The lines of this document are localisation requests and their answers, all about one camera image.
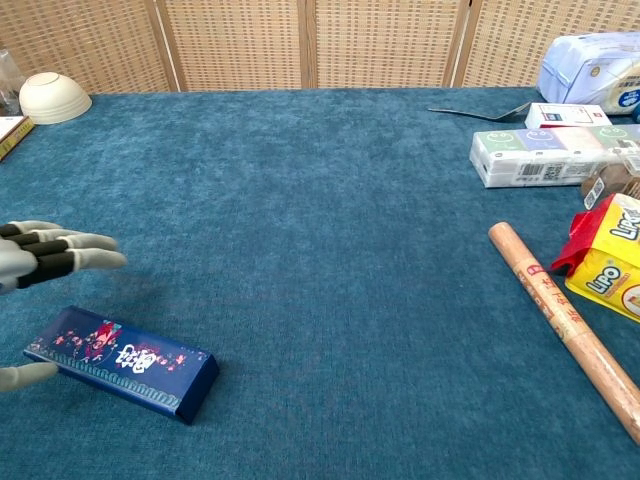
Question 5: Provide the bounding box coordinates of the large pale blue tissue pack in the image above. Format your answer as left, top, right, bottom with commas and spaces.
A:
536, 31, 640, 117

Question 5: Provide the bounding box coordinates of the metal spoon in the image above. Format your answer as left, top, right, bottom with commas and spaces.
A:
427, 101, 532, 123

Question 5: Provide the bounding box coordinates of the blue folding glasses case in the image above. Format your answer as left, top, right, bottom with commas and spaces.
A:
22, 305, 221, 426

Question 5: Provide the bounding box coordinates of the pastel pocket tissue multipack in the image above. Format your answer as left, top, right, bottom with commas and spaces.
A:
468, 124, 640, 190

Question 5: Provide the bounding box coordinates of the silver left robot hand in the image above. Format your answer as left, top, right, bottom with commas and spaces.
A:
0, 220, 129, 394

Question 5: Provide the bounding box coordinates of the wrapped wooden rolling pin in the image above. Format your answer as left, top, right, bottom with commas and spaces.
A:
488, 221, 640, 446

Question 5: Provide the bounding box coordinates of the teal table cloth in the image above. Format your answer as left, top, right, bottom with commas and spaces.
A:
0, 87, 640, 480

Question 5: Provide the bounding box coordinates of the clear bag of pastries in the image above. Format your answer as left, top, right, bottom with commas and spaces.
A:
0, 48, 27, 117

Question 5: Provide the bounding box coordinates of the brown snack pack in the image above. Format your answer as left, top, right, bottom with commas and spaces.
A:
579, 149, 640, 210

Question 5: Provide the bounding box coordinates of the cream upturned bowl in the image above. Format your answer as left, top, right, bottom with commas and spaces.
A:
18, 71, 93, 126

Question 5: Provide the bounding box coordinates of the woven bamboo folding screen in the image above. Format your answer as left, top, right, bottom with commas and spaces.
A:
0, 0, 640, 96

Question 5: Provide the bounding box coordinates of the small white gold box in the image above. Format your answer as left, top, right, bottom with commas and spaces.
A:
0, 115, 37, 163

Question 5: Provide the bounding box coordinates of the yellow Lipo snack bag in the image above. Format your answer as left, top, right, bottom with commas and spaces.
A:
550, 192, 640, 324

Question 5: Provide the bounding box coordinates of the small red white box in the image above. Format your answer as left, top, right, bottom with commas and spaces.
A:
524, 102, 613, 130

